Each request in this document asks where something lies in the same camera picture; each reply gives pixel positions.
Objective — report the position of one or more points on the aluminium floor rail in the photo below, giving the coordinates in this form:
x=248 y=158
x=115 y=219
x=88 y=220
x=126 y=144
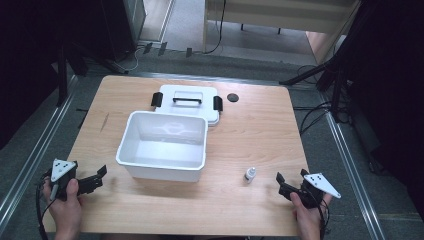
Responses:
x=353 y=180
x=33 y=160

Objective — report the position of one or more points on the black metal stand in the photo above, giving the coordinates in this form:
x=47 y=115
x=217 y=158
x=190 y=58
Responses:
x=333 y=73
x=62 y=76

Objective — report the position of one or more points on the black round table grommet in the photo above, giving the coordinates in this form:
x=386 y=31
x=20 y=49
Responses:
x=232 y=97

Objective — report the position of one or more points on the pale wooden bench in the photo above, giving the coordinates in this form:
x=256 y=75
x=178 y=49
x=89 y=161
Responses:
x=283 y=15

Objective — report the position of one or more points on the dark cabinet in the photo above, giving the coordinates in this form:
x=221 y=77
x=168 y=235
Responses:
x=123 y=26

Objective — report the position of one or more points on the person's right hand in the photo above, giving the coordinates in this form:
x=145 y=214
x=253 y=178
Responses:
x=308 y=220

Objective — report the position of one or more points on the small white dropper bottle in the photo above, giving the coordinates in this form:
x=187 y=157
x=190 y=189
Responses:
x=250 y=175

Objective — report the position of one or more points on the white plastic storage box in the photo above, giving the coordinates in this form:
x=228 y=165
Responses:
x=163 y=146

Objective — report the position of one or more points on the person's left hand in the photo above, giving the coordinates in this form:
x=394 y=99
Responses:
x=66 y=210

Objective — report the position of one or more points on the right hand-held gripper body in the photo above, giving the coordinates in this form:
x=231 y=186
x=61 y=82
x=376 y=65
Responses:
x=316 y=188

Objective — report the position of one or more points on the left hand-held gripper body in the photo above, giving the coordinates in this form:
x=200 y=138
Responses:
x=61 y=169

